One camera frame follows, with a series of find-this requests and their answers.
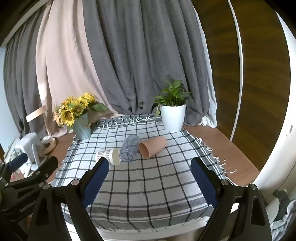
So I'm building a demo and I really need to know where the round wooden tray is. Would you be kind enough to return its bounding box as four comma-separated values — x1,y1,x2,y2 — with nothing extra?
41,136,57,154

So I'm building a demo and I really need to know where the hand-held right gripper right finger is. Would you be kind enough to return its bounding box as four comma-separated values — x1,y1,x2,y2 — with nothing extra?
190,157,272,241

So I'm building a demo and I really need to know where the white rounded furniture edge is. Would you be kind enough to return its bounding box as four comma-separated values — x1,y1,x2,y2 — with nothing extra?
254,11,296,194

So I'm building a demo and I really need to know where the dark grey cloth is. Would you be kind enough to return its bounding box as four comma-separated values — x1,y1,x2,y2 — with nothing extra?
272,189,290,222

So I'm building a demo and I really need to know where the ribbed pale blue vase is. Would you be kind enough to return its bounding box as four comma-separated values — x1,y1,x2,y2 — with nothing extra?
72,112,92,140

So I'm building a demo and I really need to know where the narrow grey curtain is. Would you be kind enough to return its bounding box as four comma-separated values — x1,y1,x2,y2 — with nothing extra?
3,22,52,139

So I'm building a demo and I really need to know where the thin white curved hoop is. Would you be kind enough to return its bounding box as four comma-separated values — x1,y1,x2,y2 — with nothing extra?
226,0,245,142

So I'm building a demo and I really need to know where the brown plastic cup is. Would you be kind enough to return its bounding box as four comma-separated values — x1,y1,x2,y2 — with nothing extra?
138,136,168,159

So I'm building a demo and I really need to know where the beige curtain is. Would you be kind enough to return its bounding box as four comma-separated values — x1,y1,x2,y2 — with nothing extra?
35,0,124,139

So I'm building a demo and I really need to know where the white plastic device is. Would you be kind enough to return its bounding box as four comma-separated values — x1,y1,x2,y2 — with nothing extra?
14,133,45,173

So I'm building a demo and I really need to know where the checked grey white tablecloth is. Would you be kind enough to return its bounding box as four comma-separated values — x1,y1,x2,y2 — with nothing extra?
50,114,237,233

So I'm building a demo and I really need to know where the wide grey curtain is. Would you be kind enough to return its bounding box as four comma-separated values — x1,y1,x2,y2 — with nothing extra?
83,0,218,128

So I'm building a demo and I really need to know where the pale wooden slat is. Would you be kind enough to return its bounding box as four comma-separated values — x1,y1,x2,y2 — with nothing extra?
26,105,48,122

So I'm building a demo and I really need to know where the green plant in white pot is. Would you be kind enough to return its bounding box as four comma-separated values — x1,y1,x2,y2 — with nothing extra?
154,80,191,133

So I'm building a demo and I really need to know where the clear plastic cup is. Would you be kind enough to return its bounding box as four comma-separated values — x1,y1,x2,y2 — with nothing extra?
119,134,141,162

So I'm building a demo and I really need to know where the white patterned paper cup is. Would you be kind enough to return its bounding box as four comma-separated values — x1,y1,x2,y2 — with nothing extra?
95,148,121,166

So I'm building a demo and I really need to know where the striped light cloth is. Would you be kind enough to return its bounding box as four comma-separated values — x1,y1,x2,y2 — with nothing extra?
270,199,296,241

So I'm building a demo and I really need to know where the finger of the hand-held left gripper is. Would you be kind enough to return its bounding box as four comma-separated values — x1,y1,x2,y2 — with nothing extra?
0,153,28,183
5,156,59,200

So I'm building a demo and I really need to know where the white sheer curtain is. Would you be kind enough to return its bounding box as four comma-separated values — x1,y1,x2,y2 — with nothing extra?
194,10,218,128

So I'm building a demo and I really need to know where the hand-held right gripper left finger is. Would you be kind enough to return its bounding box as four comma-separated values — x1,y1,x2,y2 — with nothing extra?
28,158,110,241

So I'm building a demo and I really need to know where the sunflower bouquet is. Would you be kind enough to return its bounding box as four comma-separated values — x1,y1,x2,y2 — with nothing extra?
53,92,110,127

